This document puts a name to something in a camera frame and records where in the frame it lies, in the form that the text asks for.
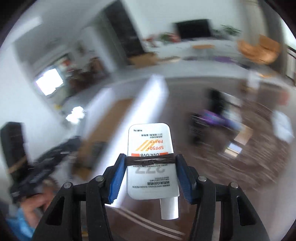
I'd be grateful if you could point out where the white sunscreen tube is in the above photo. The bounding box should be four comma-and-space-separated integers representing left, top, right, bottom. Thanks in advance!
125, 123, 180, 220

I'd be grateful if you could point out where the clear plastic floss box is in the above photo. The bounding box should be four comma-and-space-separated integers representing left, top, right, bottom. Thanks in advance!
271, 110, 295, 144

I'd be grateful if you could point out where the purple toy wand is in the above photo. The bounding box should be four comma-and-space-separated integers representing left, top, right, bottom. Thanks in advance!
190, 110, 241, 131

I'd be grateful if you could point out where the black fabric pouch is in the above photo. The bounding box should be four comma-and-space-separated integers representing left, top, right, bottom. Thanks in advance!
208, 89, 225, 114

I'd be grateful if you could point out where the person's left hand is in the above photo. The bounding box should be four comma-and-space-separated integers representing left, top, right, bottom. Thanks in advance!
21, 184, 58, 228

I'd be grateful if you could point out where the white cardboard box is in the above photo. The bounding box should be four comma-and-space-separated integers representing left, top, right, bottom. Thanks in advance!
73, 74, 169, 181

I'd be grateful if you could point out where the brown cardboard box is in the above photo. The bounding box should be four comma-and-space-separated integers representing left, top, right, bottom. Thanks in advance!
128, 52, 159, 68

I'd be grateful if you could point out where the dark display shelf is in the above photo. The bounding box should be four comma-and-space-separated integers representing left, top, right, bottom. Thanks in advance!
104, 1, 145, 58

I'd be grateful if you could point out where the orange lounge chair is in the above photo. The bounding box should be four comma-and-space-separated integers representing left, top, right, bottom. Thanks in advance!
237, 35, 281, 65

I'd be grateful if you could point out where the white tv cabinet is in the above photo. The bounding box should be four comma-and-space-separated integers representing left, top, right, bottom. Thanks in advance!
144, 39, 241, 59

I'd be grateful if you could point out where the small wooden stool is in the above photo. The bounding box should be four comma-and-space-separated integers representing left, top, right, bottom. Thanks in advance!
192, 44, 216, 56

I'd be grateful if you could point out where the green potted plant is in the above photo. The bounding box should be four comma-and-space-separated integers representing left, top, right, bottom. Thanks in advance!
221, 25, 241, 37

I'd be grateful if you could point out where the black flat television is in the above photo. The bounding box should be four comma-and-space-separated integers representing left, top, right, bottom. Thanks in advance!
175, 19, 212, 40

